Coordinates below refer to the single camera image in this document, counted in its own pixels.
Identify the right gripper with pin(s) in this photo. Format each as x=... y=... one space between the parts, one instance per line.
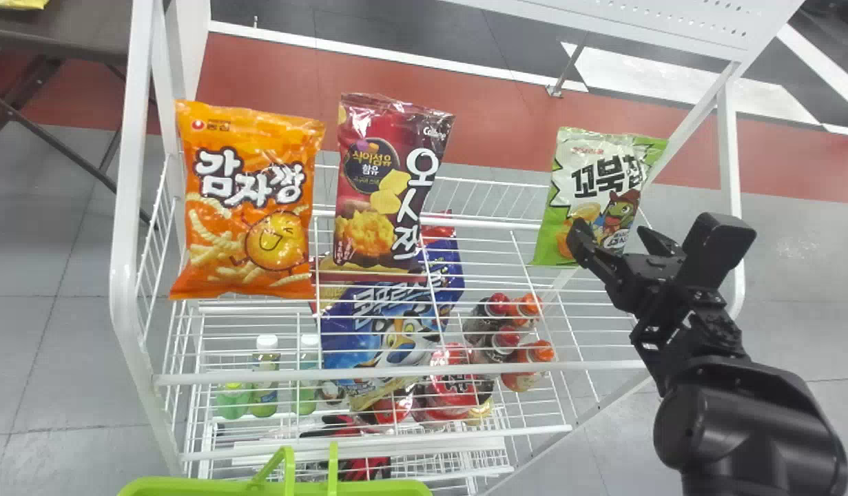
x=647 y=282

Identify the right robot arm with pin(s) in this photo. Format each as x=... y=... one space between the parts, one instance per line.
x=740 y=427

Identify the green snack packet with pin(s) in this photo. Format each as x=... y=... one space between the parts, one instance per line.
x=592 y=186

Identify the orange bottle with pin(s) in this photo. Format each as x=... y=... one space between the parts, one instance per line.
x=530 y=362
x=528 y=306

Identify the dark bottle red cap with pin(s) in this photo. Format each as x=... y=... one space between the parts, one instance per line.
x=499 y=344
x=485 y=318

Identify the maroon snack packet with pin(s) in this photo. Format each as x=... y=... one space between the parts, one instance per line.
x=389 y=179

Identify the blue cereal bag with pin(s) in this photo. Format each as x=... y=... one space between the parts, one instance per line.
x=389 y=331

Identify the red snack packet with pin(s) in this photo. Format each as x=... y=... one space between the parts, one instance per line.
x=365 y=470

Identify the green bottle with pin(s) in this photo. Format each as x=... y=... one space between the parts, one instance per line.
x=306 y=396
x=232 y=399
x=264 y=396

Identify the orange snack packet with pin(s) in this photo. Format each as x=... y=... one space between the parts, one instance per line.
x=248 y=207

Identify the green basket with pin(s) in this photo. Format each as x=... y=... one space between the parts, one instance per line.
x=272 y=488

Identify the dark side table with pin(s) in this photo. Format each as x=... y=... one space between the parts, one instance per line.
x=58 y=31

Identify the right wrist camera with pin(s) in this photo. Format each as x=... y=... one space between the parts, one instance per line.
x=716 y=248

